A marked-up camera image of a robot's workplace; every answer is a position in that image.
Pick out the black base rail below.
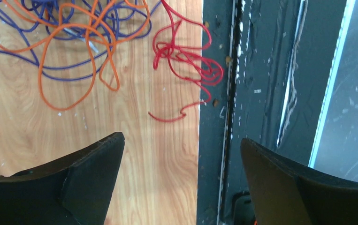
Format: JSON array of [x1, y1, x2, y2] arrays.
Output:
[[196, 0, 358, 225]]

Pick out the bright red thin cable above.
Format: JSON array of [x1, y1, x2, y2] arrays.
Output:
[[148, 0, 224, 123]]

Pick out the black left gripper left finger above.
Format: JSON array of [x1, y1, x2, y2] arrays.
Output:
[[0, 132, 125, 225]]

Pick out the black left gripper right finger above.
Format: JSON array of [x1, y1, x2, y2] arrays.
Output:
[[240, 138, 358, 225]]

